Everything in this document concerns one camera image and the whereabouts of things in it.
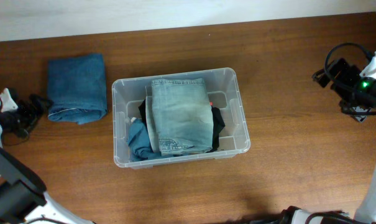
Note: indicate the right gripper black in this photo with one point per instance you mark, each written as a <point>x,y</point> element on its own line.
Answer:
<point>352,77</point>

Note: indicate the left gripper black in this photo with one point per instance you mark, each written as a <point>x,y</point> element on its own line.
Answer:
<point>28,109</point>

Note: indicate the dark blue jeans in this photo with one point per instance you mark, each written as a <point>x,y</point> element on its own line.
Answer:
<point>77,88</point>

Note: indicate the small blue cloth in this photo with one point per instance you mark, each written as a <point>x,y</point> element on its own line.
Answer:
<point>139,142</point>

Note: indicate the black garment with red trim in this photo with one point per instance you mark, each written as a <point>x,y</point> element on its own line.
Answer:
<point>218,122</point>

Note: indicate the light blue jeans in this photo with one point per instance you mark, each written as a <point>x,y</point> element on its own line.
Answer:
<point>182,116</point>

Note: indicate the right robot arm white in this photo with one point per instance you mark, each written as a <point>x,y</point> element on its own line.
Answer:
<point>356,88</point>

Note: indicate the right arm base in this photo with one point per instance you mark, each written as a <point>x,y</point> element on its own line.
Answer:
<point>295,215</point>

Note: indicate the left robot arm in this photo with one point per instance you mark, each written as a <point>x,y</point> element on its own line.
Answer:
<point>23,194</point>

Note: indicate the clear plastic storage bin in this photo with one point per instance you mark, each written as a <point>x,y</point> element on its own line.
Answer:
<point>223,91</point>

